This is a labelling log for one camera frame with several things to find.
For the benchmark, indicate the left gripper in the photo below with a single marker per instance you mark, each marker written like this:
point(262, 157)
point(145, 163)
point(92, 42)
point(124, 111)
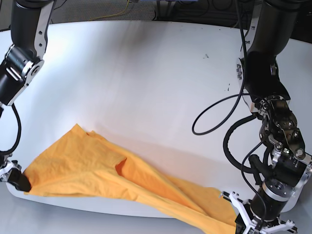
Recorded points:
point(261, 215)

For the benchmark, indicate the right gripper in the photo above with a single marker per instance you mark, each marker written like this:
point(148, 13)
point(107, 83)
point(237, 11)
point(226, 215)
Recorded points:
point(11, 172)

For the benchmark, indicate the orange t-shirt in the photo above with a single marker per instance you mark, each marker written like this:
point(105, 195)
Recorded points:
point(85, 164)

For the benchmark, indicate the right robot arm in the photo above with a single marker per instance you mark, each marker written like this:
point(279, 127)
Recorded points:
point(29, 24)

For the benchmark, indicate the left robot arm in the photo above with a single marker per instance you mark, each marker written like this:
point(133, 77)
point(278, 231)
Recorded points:
point(285, 167)

